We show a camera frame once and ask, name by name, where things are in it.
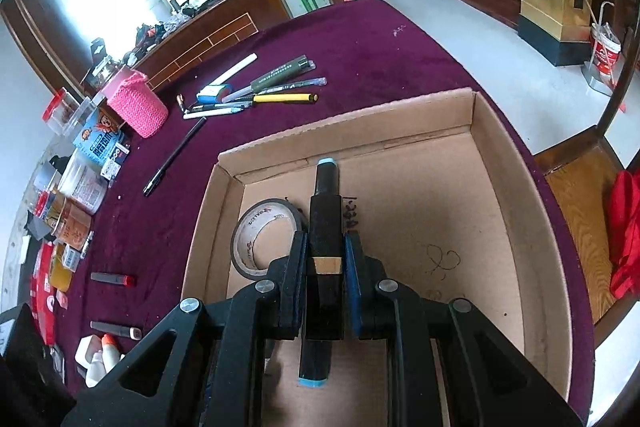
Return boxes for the black marker white caps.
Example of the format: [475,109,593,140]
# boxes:
[90,321,142,341]

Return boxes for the white small bottle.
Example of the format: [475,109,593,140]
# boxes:
[85,350,106,388]

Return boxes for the white power adapter small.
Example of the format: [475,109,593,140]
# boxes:
[74,335,102,369]

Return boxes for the black marker green caps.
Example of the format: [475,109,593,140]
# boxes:
[298,196,344,388]

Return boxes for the black electrical tape roll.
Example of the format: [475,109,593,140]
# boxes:
[230,198,307,281]

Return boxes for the orange cap glue bottle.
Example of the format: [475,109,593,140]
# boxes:
[101,334,122,373]

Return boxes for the black marker teal caps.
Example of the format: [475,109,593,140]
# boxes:
[312,158,342,228]

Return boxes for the black marker red caps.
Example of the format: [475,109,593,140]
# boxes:
[90,272,136,287]

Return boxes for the yellow packing tape roll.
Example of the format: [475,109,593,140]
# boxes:
[49,253,74,293]

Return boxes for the small white barcode box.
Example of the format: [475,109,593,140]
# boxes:
[61,245,82,273]

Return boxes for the red paper packet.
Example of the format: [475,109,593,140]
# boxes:
[30,242,55,347]

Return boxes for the orange tea tin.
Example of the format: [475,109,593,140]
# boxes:
[53,199,92,251]

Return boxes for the cardboard box tray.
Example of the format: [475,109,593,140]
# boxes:
[182,89,574,426]

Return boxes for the blue white small box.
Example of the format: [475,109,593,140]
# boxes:
[101,143,129,181]

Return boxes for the white plastic jar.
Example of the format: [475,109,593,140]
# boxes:
[67,152,107,216]

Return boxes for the black pen on table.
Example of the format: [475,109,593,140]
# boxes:
[142,118,206,197]

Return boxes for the blue label tall bottle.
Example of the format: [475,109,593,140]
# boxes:
[73,108,125,166]

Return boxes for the blue lighter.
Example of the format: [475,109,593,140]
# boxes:
[196,83,232,104]

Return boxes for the pink knitted cup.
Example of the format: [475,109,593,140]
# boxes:
[101,66,168,139]

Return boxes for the white chalk stick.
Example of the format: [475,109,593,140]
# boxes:
[209,53,257,86]

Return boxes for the red lid plastic jar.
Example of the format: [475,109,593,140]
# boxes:
[41,88,80,135]

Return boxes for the green pen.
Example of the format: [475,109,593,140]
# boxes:
[250,55,316,93]

